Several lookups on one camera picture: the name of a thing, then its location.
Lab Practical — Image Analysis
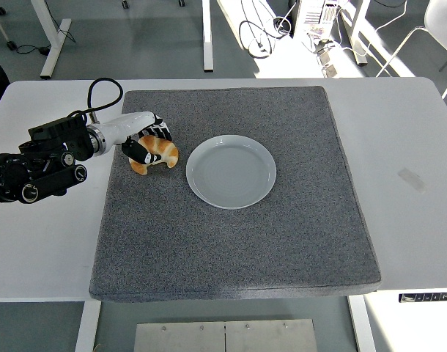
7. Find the white and black hand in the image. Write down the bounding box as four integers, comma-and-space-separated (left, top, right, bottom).
97, 111, 173, 165

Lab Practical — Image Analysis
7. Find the golden croissant bread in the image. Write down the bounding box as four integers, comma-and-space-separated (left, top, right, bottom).
129, 134, 180, 176

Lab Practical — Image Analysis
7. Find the pale grey round plate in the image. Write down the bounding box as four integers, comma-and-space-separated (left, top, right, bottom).
185, 133, 278, 210

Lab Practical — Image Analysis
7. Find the grey metal plate with screws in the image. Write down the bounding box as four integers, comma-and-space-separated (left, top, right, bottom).
133, 318, 319, 352

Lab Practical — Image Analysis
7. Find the white T-shaped desk leg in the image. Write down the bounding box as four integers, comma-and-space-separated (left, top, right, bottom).
29, 0, 73, 80

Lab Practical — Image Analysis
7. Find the white narrow desk leg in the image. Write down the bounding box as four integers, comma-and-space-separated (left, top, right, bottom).
202, 0, 214, 73

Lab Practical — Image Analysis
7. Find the grey speckled square mat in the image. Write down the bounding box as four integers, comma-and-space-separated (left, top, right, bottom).
88, 85, 381, 303

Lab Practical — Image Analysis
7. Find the white table leg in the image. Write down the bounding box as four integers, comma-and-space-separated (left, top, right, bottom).
347, 295, 377, 352
73, 301, 102, 352

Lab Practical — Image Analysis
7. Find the grey floor power strip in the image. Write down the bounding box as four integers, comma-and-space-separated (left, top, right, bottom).
316, 50, 342, 78

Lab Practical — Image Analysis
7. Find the white computer tower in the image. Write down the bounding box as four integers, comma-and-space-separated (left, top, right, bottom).
292, 0, 342, 41

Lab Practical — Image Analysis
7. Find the white slanted desk leg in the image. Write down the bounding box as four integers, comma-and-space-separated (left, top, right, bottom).
346, 0, 372, 67

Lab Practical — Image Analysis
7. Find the white chair with metal legs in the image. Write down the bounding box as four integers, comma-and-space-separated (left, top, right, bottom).
375, 0, 447, 100

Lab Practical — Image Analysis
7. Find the desk height control panel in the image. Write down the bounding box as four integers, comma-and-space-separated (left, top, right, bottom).
398, 292, 447, 304

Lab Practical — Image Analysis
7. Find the thin black floor cable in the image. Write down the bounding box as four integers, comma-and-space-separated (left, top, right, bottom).
16, 30, 76, 56

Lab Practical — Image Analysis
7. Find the black coiled floor cable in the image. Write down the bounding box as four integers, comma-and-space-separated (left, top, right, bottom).
239, 15, 294, 59

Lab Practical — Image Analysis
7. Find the white floor cable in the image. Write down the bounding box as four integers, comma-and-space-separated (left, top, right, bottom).
353, 0, 410, 56

